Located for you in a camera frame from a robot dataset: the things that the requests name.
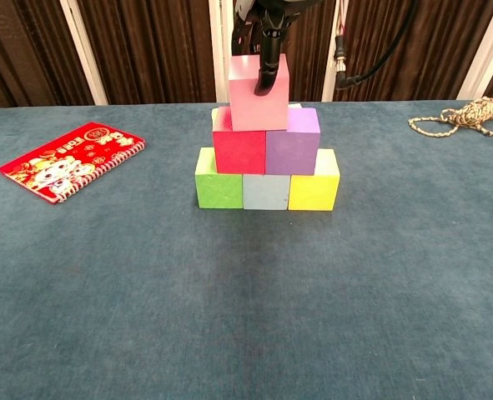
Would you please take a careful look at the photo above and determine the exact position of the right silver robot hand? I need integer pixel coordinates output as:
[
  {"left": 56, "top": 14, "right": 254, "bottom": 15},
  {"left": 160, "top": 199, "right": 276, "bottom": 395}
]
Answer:
[{"left": 231, "top": 0, "right": 320, "bottom": 97}]

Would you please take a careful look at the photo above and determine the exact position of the pink foam cube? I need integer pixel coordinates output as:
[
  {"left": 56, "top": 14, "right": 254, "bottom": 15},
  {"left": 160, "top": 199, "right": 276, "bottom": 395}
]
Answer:
[{"left": 228, "top": 52, "right": 290, "bottom": 133}]

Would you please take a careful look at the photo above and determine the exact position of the purple foam cube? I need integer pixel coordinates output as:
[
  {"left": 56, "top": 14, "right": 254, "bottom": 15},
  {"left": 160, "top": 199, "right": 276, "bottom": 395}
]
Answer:
[{"left": 264, "top": 107, "right": 322, "bottom": 177}]

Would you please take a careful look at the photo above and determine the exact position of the red foam cube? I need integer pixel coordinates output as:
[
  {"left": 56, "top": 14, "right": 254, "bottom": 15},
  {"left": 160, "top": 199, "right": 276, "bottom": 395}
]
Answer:
[{"left": 212, "top": 106, "right": 269, "bottom": 175}]

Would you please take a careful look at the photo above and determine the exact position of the yellow foam cube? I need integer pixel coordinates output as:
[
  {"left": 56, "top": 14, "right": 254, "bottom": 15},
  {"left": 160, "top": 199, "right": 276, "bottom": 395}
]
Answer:
[{"left": 287, "top": 147, "right": 341, "bottom": 212}]

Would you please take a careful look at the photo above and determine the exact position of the green foam cube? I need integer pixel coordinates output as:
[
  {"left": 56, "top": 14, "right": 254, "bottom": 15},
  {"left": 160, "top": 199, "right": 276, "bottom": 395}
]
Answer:
[{"left": 194, "top": 147, "right": 244, "bottom": 210}]

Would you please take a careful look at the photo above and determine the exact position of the pale yellow spiral notebook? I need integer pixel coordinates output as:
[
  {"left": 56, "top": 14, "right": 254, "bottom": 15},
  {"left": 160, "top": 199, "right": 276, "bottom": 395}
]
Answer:
[{"left": 210, "top": 102, "right": 304, "bottom": 122}]

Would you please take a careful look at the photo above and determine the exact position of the dark brown pleated curtain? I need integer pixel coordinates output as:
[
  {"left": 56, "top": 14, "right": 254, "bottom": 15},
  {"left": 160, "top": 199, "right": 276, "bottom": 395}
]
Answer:
[{"left": 0, "top": 0, "right": 493, "bottom": 112}]

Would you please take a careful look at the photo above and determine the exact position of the light blue foam cube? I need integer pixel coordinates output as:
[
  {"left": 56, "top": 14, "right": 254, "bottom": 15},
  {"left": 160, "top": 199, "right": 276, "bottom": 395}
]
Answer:
[{"left": 242, "top": 172, "right": 292, "bottom": 211}]

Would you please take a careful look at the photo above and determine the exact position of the red spiral notebook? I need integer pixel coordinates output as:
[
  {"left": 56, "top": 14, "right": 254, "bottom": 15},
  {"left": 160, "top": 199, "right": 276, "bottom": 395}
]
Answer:
[{"left": 0, "top": 121, "right": 147, "bottom": 206}]

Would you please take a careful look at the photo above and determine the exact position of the teal felt table cover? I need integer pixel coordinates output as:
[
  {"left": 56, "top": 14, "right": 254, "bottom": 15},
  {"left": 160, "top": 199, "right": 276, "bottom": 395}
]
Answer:
[{"left": 0, "top": 98, "right": 493, "bottom": 400}]

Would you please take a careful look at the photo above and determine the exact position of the white metal frame post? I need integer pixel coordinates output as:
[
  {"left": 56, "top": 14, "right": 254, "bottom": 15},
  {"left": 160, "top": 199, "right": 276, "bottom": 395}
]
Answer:
[
  {"left": 456, "top": 0, "right": 493, "bottom": 100},
  {"left": 208, "top": 0, "right": 238, "bottom": 103},
  {"left": 321, "top": 0, "right": 350, "bottom": 103},
  {"left": 58, "top": 0, "right": 108, "bottom": 106}
]

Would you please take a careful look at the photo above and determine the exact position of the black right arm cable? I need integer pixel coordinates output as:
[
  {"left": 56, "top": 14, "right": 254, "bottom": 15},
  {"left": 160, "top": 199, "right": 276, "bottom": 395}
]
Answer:
[{"left": 333, "top": 0, "right": 418, "bottom": 91}]

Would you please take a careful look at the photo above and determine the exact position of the braided beige rope bundle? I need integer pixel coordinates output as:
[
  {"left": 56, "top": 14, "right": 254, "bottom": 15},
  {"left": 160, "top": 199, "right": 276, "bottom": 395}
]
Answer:
[{"left": 408, "top": 96, "right": 493, "bottom": 139}]

